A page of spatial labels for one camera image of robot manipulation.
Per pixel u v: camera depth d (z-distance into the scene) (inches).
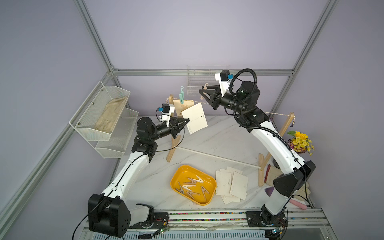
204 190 32.2
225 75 19.9
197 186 33.1
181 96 25.0
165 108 22.6
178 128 25.5
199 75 36.9
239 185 33.2
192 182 33.3
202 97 24.5
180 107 27.1
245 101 20.1
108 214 15.3
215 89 23.3
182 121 25.5
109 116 31.0
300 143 29.5
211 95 22.5
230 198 31.4
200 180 33.8
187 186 33.0
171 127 23.5
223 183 33.5
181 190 32.2
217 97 21.8
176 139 24.6
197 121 27.1
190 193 31.8
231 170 35.6
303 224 29.0
